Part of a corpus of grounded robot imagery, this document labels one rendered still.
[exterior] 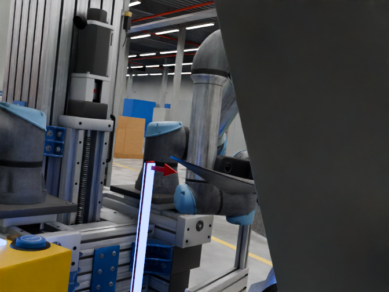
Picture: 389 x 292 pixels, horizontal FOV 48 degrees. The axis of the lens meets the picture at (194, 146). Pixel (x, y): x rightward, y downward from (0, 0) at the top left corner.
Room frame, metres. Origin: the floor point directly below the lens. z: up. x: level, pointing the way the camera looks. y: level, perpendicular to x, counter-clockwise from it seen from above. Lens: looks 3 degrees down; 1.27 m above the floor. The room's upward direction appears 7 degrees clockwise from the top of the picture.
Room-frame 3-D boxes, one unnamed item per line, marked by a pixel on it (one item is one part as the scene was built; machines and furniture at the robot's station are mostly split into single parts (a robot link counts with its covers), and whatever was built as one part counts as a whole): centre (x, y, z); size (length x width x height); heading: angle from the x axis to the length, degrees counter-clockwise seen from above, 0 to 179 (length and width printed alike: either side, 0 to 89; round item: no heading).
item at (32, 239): (0.62, 0.22, 1.08); 0.04 x 0.04 x 0.02
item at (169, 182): (1.44, 0.11, 1.09); 0.15 x 0.15 x 0.10
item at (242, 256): (1.29, -0.18, 0.96); 0.03 x 0.03 x 0.20; 59
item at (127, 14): (2.84, 0.54, 1.82); 0.09 x 0.04 x 0.23; 149
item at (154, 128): (1.45, 0.10, 1.20); 0.13 x 0.12 x 0.14; 110
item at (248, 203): (1.15, -0.13, 1.08); 0.11 x 0.08 x 0.11; 110
